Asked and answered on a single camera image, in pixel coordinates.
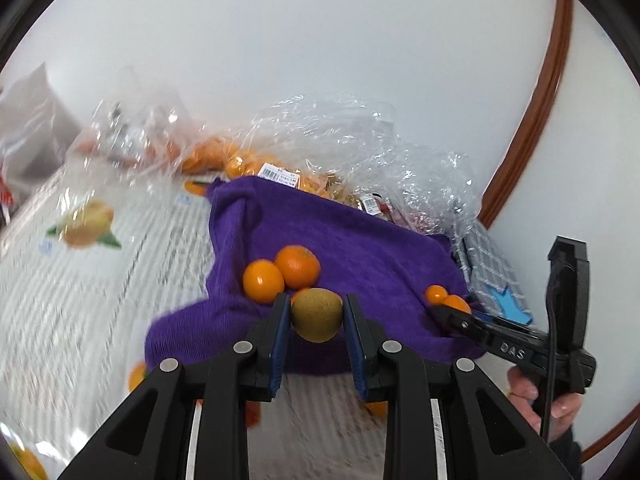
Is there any purple towel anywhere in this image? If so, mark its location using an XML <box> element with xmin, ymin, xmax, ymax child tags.
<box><xmin>145</xmin><ymin>176</ymin><xmax>487</xmax><ymax>376</ymax></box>

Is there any brown kiwi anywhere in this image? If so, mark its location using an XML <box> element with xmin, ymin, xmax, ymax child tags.
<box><xmin>291</xmin><ymin>288</ymin><xmax>345</xmax><ymax>344</ymax></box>

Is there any person's right hand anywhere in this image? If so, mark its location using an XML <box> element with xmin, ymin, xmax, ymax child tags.
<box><xmin>506</xmin><ymin>366</ymin><xmax>584</xmax><ymax>445</ymax></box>

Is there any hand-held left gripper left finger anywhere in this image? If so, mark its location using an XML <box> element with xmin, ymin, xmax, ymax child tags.
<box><xmin>57</xmin><ymin>293</ymin><xmax>293</xmax><ymax>480</ymax></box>

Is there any grey checked cloth blue star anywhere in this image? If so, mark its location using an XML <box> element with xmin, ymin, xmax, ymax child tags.
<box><xmin>451</xmin><ymin>219</ymin><xmax>535</xmax><ymax>327</ymax></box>

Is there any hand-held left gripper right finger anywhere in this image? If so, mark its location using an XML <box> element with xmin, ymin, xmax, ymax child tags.
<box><xmin>341</xmin><ymin>294</ymin><xmax>583</xmax><ymax>480</ymax></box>

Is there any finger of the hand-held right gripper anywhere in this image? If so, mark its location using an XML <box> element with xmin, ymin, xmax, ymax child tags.
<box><xmin>546</xmin><ymin>235</ymin><xmax>591</xmax><ymax>352</ymax></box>
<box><xmin>430</xmin><ymin>305</ymin><xmax>545</xmax><ymax>362</ymax></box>

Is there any crumpled clear plastic bag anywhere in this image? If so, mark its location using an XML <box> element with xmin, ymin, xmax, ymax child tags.
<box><xmin>247</xmin><ymin>92</ymin><xmax>482</xmax><ymax>238</ymax></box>

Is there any clear plastic bag red fruit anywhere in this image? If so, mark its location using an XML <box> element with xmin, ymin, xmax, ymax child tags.
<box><xmin>72</xmin><ymin>97</ymin><xmax>201</xmax><ymax>178</ymax></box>

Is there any brown wooden door frame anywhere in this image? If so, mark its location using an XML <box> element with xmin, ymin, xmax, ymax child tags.
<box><xmin>479</xmin><ymin>0</ymin><xmax>574</xmax><ymax>232</ymax></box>

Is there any white plastic bag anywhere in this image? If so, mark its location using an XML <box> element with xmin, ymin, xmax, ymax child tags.
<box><xmin>0</xmin><ymin>61</ymin><xmax>84</xmax><ymax>183</ymax></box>

